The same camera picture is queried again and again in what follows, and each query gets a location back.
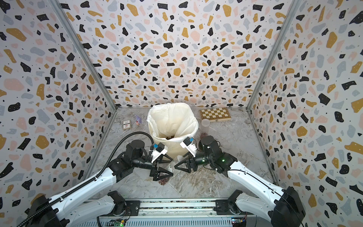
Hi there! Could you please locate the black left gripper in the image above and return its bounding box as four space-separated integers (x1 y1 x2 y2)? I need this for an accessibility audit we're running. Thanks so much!
132 153 175 183

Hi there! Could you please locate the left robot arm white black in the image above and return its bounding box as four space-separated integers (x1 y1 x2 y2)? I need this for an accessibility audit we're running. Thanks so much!
19 140 173 227

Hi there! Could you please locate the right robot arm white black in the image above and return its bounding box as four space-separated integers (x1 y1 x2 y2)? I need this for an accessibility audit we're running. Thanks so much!
175 135 306 227

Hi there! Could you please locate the cream ribbed trash bin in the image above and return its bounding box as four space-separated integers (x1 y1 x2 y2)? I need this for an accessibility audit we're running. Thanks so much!
148 122 199 158

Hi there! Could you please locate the white plastic bin liner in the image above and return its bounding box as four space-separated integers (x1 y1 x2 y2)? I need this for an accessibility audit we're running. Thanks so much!
147 103 199 143

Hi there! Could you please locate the small purple pink bottle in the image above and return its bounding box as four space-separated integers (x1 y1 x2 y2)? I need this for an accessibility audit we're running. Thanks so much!
135 115 142 125

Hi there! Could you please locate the small playing card box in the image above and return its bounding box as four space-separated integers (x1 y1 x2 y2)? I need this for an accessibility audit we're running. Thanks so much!
122 120 131 130

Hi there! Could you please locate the wooden folding chess board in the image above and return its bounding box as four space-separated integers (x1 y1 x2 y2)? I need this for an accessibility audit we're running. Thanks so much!
199 107 232 122

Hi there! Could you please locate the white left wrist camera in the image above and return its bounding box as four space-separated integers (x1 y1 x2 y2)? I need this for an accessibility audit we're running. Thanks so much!
151 143 168 163

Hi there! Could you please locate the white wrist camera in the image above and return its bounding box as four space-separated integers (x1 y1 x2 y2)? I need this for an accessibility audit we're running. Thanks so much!
180 137 197 157
151 143 168 163

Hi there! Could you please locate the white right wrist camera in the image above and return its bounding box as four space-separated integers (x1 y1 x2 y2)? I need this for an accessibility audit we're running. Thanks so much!
180 137 197 157

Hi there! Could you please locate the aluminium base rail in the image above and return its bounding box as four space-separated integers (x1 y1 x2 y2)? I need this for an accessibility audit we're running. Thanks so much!
55 198 298 227

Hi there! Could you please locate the black corrugated cable conduit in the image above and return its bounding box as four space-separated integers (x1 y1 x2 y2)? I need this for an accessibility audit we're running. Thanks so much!
16 131 155 227

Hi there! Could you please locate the aluminium corner post left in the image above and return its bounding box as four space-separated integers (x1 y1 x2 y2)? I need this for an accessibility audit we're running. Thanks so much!
48 0 117 112

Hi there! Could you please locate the aluminium corner post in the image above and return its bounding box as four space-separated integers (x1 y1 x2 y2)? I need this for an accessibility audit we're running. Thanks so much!
48 0 117 112
246 0 302 111

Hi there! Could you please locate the aluminium corner post right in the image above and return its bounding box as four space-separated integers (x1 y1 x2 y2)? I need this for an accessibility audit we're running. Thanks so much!
246 0 302 111

